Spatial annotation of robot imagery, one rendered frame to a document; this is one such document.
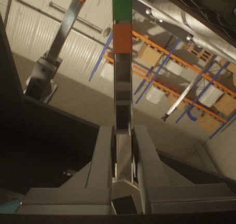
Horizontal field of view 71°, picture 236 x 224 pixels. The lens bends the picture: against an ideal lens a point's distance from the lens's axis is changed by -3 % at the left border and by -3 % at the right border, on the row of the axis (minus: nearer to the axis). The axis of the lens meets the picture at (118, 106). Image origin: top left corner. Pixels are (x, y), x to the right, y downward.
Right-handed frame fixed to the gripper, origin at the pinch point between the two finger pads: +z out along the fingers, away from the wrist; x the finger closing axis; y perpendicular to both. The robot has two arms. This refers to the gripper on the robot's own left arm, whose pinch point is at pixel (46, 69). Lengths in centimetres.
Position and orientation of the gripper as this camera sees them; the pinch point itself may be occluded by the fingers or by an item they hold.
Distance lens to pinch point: 28.3
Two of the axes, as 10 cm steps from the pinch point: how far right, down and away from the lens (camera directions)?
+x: 1.4, -6.8, 7.2
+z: 5.6, -5.4, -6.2
